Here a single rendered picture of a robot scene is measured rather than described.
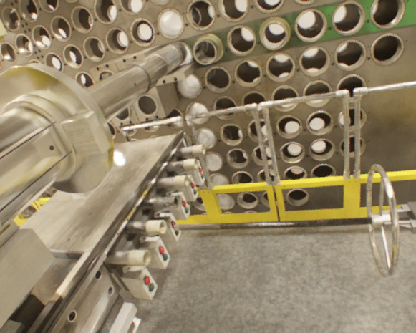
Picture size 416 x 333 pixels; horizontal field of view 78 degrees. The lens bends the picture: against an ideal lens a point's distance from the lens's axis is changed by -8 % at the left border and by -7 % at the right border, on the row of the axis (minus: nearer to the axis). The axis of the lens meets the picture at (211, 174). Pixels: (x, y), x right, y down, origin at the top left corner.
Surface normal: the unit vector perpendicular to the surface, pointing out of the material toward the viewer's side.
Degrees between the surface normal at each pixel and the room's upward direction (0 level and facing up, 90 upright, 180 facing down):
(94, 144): 90
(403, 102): 90
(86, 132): 90
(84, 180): 90
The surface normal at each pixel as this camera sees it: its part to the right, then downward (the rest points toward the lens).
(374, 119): -0.24, 0.56
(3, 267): 0.94, -0.08
